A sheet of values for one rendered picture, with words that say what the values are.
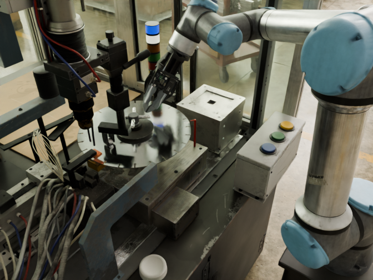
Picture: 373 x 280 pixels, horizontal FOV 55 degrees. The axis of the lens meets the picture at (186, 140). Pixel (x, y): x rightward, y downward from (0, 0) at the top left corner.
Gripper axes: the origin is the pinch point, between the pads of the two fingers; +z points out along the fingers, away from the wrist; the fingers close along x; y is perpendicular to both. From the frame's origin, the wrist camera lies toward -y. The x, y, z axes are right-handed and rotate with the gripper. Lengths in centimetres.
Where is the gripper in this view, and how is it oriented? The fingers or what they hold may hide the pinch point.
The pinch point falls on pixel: (147, 108)
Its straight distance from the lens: 109.7
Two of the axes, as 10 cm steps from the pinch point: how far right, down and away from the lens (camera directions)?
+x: 8.7, 4.2, 2.4
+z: -4.9, 8.0, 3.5
